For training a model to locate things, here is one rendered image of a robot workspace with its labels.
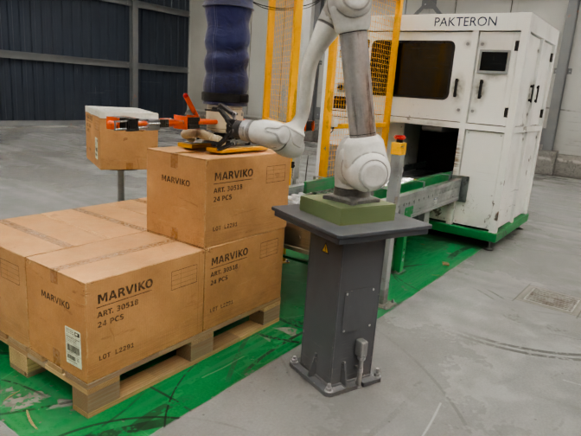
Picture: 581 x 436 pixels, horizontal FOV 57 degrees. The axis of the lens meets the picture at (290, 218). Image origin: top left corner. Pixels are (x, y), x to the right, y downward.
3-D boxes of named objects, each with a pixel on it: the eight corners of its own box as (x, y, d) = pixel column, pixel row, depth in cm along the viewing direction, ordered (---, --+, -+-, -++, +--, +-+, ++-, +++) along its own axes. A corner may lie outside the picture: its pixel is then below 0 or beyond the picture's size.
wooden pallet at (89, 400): (158, 275, 352) (159, 254, 348) (279, 321, 296) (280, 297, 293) (-36, 335, 256) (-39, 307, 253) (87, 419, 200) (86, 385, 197)
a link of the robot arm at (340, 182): (366, 184, 234) (370, 133, 229) (377, 191, 216) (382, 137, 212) (329, 182, 232) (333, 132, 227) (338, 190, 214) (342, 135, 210)
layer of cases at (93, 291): (158, 254, 348) (159, 195, 338) (280, 297, 292) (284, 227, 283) (-38, 307, 253) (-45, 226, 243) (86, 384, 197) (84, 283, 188)
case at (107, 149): (86, 157, 419) (85, 105, 409) (137, 157, 438) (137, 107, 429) (100, 169, 368) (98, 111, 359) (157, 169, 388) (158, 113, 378)
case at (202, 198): (231, 212, 305) (234, 143, 296) (286, 227, 282) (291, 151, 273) (146, 230, 259) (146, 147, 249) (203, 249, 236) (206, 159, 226)
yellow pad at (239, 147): (252, 147, 273) (252, 137, 272) (267, 150, 267) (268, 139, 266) (205, 150, 246) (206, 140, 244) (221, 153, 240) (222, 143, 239)
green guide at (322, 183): (392, 171, 503) (392, 163, 501) (402, 173, 497) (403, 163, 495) (294, 191, 376) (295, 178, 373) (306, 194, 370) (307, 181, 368)
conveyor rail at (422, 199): (453, 198, 472) (456, 177, 468) (459, 200, 469) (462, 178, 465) (309, 252, 288) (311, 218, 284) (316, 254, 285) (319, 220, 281)
